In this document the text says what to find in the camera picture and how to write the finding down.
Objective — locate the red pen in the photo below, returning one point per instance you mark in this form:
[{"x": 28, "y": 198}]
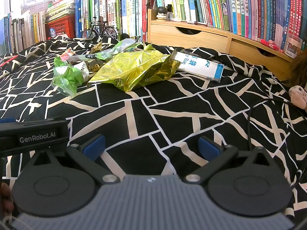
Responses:
[{"x": 9, "y": 60}]

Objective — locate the long dark green wrapper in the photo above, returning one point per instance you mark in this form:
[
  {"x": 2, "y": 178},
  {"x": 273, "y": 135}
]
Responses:
[{"x": 86, "y": 57}]

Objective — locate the wooden shelf with drawers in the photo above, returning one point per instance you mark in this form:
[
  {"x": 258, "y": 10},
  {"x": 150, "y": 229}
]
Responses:
[{"x": 203, "y": 37}]

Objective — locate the person's left hand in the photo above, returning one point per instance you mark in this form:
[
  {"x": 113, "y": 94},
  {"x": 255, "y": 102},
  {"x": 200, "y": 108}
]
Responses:
[{"x": 6, "y": 201}]

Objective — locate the crumpled green white wrapper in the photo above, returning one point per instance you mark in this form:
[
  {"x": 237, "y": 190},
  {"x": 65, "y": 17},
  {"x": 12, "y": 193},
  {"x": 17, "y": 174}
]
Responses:
[{"x": 67, "y": 79}]

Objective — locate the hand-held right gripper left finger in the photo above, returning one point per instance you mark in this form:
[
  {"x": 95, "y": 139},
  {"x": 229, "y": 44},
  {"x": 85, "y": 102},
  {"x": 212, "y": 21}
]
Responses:
[{"x": 94, "y": 147}]

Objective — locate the green white snack bag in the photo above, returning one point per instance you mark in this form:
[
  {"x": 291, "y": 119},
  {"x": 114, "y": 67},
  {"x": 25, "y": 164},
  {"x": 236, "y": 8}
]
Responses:
[{"x": 124, "y": 44}]

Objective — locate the row of tall upright books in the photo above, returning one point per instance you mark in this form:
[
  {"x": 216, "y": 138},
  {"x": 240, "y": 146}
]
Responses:
[{"x": 129, "y": 12}]

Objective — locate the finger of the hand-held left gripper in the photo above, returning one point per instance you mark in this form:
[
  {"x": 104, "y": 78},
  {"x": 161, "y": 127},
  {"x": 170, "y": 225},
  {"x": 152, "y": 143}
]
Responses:
[{"x": 7, "y": 119}]

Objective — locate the black white patterned blanket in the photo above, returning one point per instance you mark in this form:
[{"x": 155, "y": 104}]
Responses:
[{"x": 168, "y": 105}]

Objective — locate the long row of colourful books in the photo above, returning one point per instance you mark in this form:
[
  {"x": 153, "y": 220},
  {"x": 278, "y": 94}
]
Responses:
[{"x": 239, "y": 9}]

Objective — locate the white blue paper bag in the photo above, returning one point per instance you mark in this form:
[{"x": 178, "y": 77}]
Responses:
[{"x": 199, "y": 64}]

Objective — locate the red beaded ornament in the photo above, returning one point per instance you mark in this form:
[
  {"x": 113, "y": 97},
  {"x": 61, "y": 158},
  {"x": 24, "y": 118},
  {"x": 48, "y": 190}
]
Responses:
[{"x": 272, "y": 45}]

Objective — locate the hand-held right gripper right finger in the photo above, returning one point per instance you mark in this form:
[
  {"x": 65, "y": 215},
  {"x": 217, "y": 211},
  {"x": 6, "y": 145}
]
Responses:
[{"x": 209, "y": 148}]

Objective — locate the red plastic crate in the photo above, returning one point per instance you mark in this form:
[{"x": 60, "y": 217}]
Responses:
[{"x": 62, "y": 26}]

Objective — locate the black round figurine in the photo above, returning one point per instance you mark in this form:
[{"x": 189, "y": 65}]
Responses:
[{"x": 162, "y": 11}]

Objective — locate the yellow green foil bag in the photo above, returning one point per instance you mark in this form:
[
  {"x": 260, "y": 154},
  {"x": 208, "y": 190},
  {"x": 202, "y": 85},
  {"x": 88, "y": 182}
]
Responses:
[{"x": 134, "y": 69}]

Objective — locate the gold brown wrapper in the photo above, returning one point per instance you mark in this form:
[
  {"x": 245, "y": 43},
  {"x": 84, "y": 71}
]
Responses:
[{"x": 96, "y": 47}]

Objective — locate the brown haired doll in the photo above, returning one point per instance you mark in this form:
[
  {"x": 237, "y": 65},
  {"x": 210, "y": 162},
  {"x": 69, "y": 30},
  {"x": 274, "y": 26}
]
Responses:
[{"x": 298, "y": 95}]

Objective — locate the stack of flat books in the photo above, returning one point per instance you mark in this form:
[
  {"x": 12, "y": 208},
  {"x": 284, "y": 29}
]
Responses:
[{"x": 60, "y": 7}]

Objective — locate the small clear plastic box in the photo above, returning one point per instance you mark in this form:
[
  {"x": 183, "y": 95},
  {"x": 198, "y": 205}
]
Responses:
[{"x": 293, "y": 46}]

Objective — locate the black model bicycle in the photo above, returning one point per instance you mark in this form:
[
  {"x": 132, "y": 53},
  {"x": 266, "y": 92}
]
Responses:
[{"x": 95, "y": 25}]

